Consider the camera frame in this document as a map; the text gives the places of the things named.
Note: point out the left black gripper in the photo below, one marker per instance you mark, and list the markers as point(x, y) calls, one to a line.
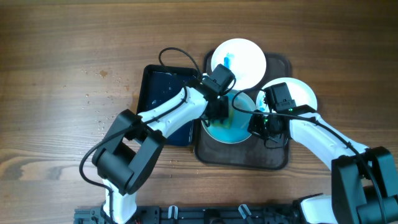
point(224, 111)

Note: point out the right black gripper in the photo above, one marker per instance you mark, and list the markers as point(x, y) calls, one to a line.
point(254, 127)

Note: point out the teal yellow sponge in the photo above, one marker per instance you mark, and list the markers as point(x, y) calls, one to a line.
point(223, 123)

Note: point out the white plate blue stain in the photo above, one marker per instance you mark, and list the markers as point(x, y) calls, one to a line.
point(244, 58)

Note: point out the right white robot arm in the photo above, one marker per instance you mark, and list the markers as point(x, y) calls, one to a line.
point(363, 179)

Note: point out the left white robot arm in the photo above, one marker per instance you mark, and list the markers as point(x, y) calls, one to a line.
point(126, 157)

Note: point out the black water tray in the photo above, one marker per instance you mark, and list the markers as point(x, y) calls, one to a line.
point(157, 87)

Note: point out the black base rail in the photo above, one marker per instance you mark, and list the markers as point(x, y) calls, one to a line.
point(268, 214)

